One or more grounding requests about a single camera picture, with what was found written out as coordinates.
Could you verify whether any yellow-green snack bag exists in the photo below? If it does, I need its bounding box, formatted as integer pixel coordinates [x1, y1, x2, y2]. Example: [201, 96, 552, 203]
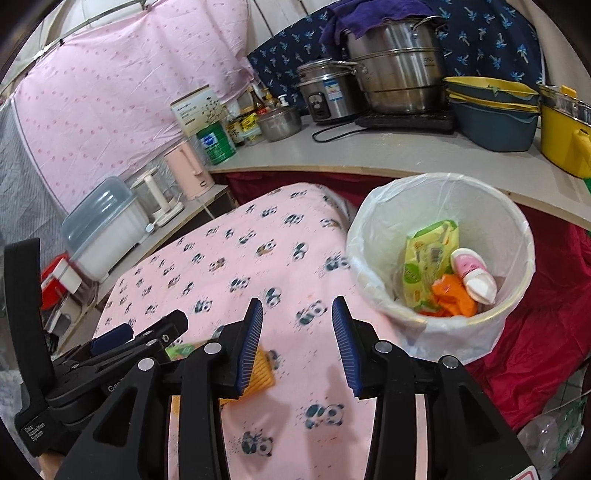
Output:
[403, 220, 461, 312]

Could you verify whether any white green cardboard box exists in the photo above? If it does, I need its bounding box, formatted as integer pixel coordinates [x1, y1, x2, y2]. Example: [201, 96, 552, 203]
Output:
[170, 84, 227, 138]

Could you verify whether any yellow electric pot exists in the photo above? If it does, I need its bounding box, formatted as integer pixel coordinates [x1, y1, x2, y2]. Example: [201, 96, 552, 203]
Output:
[539, 84, 591, 180]

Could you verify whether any clear plastic bottle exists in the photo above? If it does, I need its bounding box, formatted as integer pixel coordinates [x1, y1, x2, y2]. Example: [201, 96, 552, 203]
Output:
[517, 413, 585, 476]

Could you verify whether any black power cable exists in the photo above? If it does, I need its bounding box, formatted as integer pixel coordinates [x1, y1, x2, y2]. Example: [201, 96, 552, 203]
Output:
[312, 122, 370, 144]

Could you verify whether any pink electric kettle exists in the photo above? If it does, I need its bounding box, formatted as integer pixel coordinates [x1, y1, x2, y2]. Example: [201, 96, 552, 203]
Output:
[164, 140, 215, 201]

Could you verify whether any pink paper cup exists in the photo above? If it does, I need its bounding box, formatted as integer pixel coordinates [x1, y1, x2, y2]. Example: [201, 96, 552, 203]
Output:
[450, 248, 498, 304]

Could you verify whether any green tin can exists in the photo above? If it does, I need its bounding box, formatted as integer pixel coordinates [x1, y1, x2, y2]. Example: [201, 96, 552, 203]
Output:
[196, 121, 238, 166]

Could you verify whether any pink dotted sheet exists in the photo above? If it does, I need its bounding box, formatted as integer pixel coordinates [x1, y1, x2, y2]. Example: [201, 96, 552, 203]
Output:
[11, 0, 252, 222]

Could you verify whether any black induction cooktop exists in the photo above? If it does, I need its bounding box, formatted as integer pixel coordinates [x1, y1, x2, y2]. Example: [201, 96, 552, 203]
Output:
[355, 108, 458, 134]

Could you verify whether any grey patterned cloth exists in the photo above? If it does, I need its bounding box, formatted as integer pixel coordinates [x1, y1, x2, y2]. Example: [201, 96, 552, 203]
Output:
[0, 102, 61, 259]

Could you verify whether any yellow foam net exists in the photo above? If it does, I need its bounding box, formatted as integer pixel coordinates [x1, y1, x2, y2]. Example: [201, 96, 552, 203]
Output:
[219, 348, 277, 407]

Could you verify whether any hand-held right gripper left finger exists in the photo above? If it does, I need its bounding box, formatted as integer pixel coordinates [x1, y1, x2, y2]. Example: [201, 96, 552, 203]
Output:
[54, 298, 264, 480]

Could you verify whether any blue printed cloth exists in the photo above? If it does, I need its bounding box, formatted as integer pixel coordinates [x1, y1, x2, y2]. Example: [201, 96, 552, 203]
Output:
[247, 0, 543, 116]

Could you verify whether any large steel steamer pot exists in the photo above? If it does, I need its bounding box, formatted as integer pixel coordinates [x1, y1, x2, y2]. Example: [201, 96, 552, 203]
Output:
[339, 16, 451, 115]

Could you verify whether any pink panda tablecloth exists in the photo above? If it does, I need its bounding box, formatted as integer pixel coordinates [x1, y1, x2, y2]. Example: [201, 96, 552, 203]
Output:
[95, 182, 416, 480]

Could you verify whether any steel rice cooker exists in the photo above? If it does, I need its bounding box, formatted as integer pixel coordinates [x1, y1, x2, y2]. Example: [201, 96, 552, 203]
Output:
[295, 58, 365, 123]

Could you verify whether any red white box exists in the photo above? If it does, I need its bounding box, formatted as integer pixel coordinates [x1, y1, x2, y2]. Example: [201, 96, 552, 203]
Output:
[41, 256, 81, 296]

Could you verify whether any orange wrapper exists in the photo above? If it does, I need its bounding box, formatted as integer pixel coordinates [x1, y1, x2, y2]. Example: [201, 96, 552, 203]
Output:
[418, 273, 478, 318]

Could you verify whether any clear lidded plastic dish box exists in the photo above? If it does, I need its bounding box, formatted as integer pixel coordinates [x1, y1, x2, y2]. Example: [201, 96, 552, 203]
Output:
[61, 176, 151, 283]

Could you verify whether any purple cloth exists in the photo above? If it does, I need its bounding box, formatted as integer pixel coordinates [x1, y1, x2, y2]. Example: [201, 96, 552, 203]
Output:
[318, 0, 428, 47]

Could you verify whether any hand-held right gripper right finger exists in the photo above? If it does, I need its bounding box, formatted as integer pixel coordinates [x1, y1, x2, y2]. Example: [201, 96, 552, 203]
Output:
[331, 296, 525, 480]

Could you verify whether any white glass kettle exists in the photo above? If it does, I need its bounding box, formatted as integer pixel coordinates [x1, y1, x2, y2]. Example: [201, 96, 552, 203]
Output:
[130, 167, 184, 227]

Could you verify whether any dark glass jar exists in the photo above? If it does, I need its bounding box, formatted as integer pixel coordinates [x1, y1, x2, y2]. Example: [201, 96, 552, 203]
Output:
[226, 117, 245, 147]

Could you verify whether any blue basin yellow inside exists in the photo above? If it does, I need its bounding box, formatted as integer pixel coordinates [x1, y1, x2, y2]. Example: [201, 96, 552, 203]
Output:
[447, 91, 541, 115]
[443, 76, 541, 104]
[450, 102, 541, 153]

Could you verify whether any white bin with plastic liner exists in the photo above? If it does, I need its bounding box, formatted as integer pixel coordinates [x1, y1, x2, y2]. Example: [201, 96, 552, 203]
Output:
[346, 173, 536, 365]

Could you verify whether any small steel pot with lid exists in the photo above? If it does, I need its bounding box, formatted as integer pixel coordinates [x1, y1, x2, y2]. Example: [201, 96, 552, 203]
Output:
[256, 105, 302, 142]

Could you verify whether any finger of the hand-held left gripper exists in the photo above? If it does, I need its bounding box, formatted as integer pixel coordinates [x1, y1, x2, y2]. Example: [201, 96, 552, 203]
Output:
[74, 310, 189, 370]
[88, 322, 137, 355]

